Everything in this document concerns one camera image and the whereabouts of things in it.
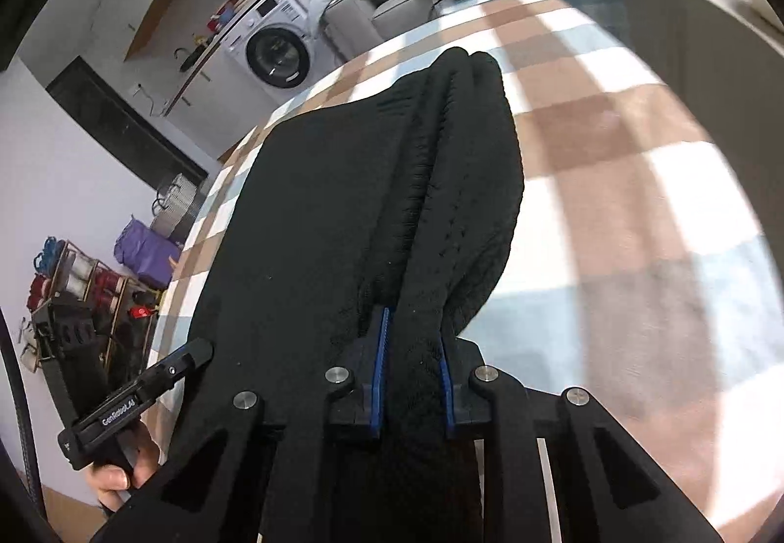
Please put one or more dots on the white washing machine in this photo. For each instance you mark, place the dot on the white washing machine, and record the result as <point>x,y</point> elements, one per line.
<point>275,53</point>

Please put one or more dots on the dark glass door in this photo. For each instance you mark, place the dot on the dark glass door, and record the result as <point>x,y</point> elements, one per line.
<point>110,114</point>

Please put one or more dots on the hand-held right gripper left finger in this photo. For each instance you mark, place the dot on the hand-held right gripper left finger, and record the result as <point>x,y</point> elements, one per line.
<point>381,384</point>

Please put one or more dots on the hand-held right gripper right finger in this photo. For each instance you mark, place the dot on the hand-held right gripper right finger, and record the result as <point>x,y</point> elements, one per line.
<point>446,396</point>

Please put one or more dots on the kitchen counter with cabinets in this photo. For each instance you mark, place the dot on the kitchen counter with cabinets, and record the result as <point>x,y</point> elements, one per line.
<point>208,108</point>

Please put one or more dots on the person's left hand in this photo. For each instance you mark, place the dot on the person's left hand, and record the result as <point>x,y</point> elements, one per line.
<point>113,482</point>

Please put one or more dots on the black bag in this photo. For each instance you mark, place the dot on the black bag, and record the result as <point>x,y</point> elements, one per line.
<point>67,335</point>

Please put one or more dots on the brown blue checkered tablecloth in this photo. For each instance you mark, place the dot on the brown blue checkered tablecloth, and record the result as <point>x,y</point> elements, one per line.
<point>612,181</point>

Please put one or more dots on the black faucet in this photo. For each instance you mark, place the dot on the black faucet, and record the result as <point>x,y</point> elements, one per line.
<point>182,59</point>

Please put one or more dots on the woven laundry basket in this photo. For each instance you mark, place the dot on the woven laundry basket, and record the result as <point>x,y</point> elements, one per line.
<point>174,212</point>

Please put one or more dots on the black knit sweater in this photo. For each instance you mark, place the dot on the black knit sweater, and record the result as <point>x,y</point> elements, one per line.
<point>306,212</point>

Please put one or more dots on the red container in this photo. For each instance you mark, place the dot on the red container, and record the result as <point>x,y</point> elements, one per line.
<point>217,19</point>

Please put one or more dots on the purple bag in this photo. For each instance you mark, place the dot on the purple bag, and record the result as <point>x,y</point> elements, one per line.
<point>147,255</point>

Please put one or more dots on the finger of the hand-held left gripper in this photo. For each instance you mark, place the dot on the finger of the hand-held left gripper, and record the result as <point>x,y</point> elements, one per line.
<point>184,362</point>

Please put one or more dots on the wooden shoe rack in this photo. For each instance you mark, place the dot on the wooden shoe rack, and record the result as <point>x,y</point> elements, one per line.
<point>79,279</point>

